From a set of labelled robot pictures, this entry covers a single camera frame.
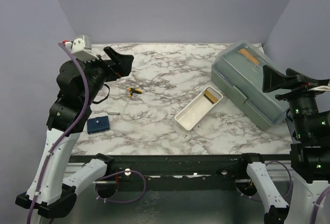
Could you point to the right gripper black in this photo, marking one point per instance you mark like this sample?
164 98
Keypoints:
273 79

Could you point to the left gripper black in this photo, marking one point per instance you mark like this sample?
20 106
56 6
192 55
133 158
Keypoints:
123 62

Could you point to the blue leather card holder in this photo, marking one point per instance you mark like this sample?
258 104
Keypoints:
98 124

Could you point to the gold credit card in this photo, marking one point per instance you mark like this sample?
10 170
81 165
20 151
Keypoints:
211 97

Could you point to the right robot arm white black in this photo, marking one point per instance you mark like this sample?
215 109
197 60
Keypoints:
309 156

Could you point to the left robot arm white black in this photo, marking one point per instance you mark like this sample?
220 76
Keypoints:
51 194

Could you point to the orange item inside box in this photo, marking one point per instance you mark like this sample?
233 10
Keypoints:
248 55

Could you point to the grey lidded storage box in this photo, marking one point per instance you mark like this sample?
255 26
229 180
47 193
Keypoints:
241 81

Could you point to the white plastic tray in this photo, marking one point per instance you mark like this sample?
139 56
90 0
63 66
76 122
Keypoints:
197 109

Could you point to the yellow black handled screwdriver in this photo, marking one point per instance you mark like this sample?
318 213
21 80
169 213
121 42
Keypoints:
132 91

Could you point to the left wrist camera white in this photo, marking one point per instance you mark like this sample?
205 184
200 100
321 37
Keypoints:
81 48

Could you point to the black mounting rail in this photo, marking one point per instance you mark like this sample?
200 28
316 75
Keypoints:
181 173

